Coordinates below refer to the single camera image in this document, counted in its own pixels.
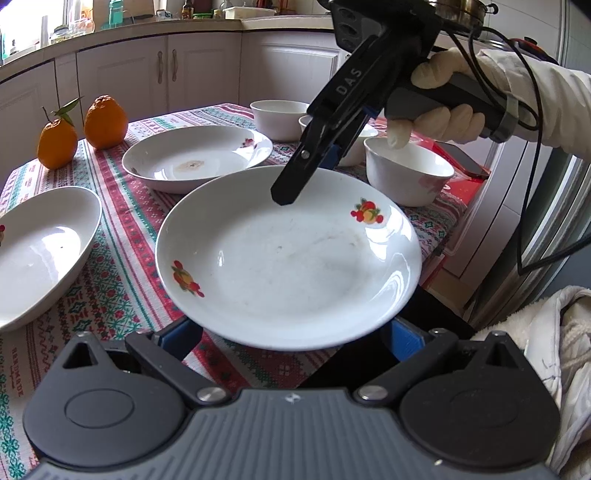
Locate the dark smartphone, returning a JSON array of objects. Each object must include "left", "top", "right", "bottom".
[{"left": 431, "top": 141, "right": 491, "bottom": 178}]

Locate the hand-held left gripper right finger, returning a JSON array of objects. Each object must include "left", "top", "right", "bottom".
[{"left": 358, "top": 318, "right": 525, "bottom": 408}]

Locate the silver refrigerator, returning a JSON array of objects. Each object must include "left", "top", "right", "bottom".
[{"left": 471, "top": 138, "right": 591, "bottom": 324}]

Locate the orange with leaves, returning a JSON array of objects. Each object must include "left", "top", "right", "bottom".
[{"left": 37, "top": 96, "right": 86, "bottom": 170}]

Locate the red green patterned tablecloth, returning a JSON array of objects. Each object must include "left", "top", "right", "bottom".
[{"left": 0, "top": 102, "right": 469, "bottom": 476}]

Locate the white bowl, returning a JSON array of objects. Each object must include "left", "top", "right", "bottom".
[
  {"left": 363, "top": 137, "right": 455, "bottom": 208},
  {"left": 250, "top": 100, "right": 309, "bottom": 142},
  {"left": 298, "top": 114, "right": 380, "bottom": 168}
]

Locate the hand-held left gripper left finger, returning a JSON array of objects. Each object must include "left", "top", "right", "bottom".
[{"left": 60, "top": 318, "right": 232, "bottom": 408}]

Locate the red lidded pot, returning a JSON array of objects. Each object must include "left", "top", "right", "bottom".
[{"left": 501, "top": 38, "right": 559, "bottom": 65}]

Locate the person's right forearm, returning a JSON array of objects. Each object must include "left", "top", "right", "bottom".
[{"left": 475, "top": 48, "right": 591, "bottom": 160}]

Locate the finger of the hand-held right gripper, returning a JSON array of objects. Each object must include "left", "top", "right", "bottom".
[
  {"left": 322, "top": 106, "right": 385, "bottom": 169},
  {"left": 270, "top": 115, "right": 371, "bottom": 207}
]

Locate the white stained fruit print plate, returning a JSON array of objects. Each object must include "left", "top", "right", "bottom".
[{"left": 122, "top": 126, "right": 274, "bottom": 195}]

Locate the white kitchen cabinet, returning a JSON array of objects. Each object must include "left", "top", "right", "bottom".
[{"left": 0, "top": 21, "right": 509, "bottom": 278}]

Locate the white fleece clothing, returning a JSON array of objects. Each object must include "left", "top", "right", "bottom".
[{"left": 489, "top": 285, "right": 591, "bottom": 480}]

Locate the person's right hand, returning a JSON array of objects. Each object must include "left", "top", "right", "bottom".
[{"left": 385, "top": 47, "right": 507, "bottom": 149}]

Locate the bumpy orange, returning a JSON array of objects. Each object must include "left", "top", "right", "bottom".
[{"left": 83, "top": 95, "right": 129, "bottom": 150}]

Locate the clear glass pitcher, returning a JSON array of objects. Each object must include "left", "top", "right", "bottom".
[{"left": 68, "top": 0, "right": 96, "bottom": 37}]

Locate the steel cooking pot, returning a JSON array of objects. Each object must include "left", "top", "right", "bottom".
[{"left": 434, "top": 0, "right": 499, "bottom": 28}]

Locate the white tray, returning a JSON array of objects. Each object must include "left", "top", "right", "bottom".
[{"left": 223, "top": 6, "right": 276, "bottom": 21}]

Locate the black cable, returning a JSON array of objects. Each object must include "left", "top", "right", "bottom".
[{"left": 441, "top": 25, "right": 591, "bottom": 275}]

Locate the beige kitchen countertop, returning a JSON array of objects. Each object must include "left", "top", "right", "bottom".
[{"left": 0, "top": 14, "right": 342, "bottom": 84}]

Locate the red printed box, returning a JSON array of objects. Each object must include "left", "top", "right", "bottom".
[{"left": 376, "top": 117, "right": 492, "bottom": 217}]

